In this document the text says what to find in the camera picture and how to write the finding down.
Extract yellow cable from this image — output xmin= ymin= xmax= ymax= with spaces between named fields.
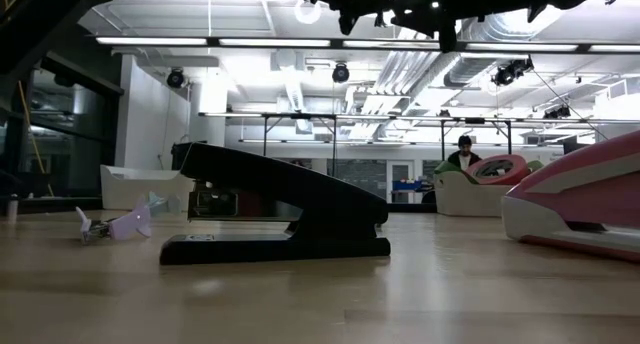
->
xmin=17 ymin=78 xmax=56 ymax=199

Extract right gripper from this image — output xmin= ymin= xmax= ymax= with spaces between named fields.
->
xmin=389 ymin=0 xmax=548 ymax=54

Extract pink tape roll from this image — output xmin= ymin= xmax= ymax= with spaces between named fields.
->
xmin=465 ymin=153 xmax=533 ymax=186

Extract pink stapler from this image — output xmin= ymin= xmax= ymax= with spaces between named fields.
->
xmin=501 ymin=129 xmax=640 ymax=264

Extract black ceiling camera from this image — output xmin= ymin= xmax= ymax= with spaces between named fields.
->
xmin=166 ymin=67 xmax=187 ymax=90
xmin=331 ymin=62 xmax=351 ymax=85

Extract white ring ceiling fixture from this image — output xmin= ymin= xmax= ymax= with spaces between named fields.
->
xmin=293 ymin=0 xmax=323 ymax=26

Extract silver ventilation duct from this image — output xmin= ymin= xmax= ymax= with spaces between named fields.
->
xmin=439 ymin=53 xmax=501 ymax=89

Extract long ceiling light strip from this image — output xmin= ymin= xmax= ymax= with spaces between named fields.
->
xmin=94 ymin=35 xmax=640 ymax=55

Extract black ceiling spotlight cluster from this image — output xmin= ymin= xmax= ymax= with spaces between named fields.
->
xmin=491 ymin=57 xmax=535 ymax=88

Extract black stapler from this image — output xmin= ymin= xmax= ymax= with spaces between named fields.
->
xmin=158 ymin=141 xmax=392 ymax=267

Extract blue storage bins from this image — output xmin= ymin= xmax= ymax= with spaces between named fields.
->
xmin=392 ymin=179 xmax=424 ymax=193

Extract black frame workstation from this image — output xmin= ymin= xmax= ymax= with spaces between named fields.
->
xmin=199 ymin=112 xmax=514 ymax=200

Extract white plastic bin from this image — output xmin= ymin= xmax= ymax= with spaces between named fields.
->
xmin=99 ymin=163 xmax=197 ymax=213
xmin=432 ymin=169 xmax=516 ymax=218

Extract person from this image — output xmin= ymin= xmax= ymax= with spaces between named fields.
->
xmin=446 ymin=134 xmax=484 ymax=171

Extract black computer monitor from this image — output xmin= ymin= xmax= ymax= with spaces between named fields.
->
xmin=170 ymin=141 xmax=194 ymax=172

